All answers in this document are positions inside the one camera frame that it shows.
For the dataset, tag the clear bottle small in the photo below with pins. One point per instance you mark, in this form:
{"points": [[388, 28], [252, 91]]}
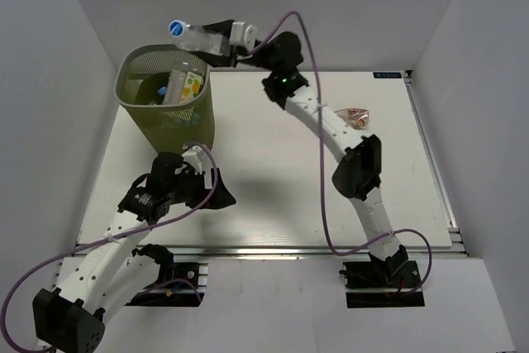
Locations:
{"points": [[194, 38]]}

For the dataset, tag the dark blue corner label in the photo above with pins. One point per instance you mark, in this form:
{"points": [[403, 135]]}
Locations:
{"points": [[387, 75]]}

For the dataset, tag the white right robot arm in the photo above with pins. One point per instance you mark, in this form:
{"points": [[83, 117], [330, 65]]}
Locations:
{"points": [[358, 157]]}

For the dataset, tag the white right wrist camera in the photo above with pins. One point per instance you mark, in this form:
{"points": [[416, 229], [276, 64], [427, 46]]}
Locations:
{"points": [[243, 35]]}

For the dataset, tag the orange label juice bottle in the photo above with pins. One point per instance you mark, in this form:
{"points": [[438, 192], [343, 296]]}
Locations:
{"points": [[183, 86]]}

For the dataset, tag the olive green mesh bin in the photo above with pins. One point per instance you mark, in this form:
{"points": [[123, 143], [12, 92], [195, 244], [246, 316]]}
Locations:
{"points": [[167, 128]]}

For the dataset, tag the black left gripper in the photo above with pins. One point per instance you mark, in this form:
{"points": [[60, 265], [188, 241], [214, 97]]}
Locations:
{"points": [[221, 197]]}

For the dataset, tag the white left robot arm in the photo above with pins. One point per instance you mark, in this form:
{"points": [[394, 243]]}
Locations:
{"points": [[73, 316]]}

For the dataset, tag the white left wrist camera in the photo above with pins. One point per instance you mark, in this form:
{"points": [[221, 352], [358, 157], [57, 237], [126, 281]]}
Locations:
{"points": [[198, 157]]}

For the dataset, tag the red cap clear bottle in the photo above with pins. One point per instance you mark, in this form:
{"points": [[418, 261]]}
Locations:
{"points": [[357, 118]]}

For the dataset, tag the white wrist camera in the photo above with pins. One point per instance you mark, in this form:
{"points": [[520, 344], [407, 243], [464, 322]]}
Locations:
{"points": [[243, 35], [198, 157]]}

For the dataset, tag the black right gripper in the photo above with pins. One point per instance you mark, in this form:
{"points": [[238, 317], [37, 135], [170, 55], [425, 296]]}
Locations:
{"points": [[218, 60]]}

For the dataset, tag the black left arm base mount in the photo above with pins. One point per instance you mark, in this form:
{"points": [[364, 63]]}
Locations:
{"points": [[178, 284]]}

